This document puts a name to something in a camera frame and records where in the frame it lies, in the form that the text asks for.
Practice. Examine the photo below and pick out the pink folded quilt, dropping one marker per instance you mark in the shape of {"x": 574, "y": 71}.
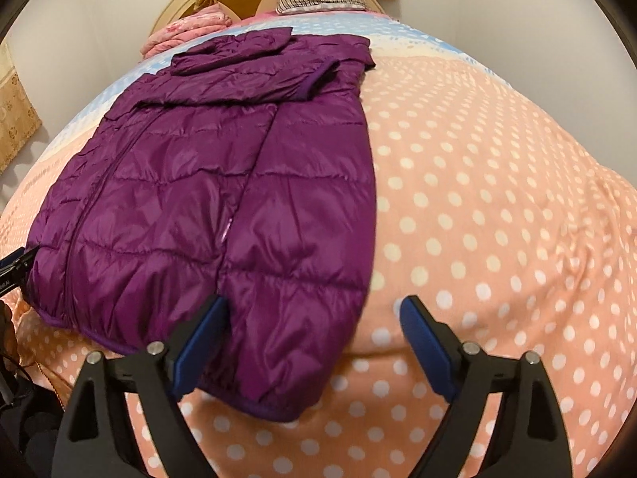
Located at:
{"x": 184, "y": 30}

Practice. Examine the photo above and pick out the polka dot bed cover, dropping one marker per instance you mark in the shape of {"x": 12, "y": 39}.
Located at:
{"x": 497, "y": 209}

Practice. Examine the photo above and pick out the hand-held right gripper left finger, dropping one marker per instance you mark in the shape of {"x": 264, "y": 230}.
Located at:
{"x": 199, "y": 351}

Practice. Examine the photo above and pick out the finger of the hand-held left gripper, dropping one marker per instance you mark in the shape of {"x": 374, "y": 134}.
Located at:
{"x": 17, "y": 271}

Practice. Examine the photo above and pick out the dark cloth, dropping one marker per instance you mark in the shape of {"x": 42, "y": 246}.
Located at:
{"x": 30, "y": 418}

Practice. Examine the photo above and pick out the purple hooded puffer jacket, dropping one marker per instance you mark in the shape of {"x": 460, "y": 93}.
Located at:
{"x": 174, "y": 184}

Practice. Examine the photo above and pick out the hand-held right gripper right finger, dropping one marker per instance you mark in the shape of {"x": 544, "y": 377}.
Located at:
{"x": 423, "y": 343}

